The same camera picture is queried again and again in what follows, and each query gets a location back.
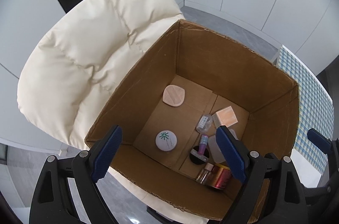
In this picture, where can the blue yellow checkered tablecloth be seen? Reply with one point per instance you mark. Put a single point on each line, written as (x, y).
(316, 108)

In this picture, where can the cream padded armchair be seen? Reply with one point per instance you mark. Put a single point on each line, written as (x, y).
(79, 63)

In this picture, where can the brown cardboard box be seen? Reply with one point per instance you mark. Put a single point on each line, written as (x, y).
(215, 72)

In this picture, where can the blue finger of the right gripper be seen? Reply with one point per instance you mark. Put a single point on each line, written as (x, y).
(319, 141)

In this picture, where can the peach square cosmetic box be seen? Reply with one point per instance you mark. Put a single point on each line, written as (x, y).
(224, 117)

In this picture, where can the black round disc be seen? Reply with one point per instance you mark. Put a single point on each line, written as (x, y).
(199, 159)

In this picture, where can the small clear plastic jar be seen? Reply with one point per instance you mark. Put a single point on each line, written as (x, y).
(204, 124)

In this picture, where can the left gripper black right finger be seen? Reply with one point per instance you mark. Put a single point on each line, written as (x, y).
(234, 152)

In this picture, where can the translucent plastic case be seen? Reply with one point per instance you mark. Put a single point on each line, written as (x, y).
(216, 152)

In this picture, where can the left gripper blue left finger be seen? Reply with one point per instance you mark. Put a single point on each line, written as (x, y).
(103, 152)

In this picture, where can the red gold round tin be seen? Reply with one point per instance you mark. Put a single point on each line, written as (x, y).
(219, 177)

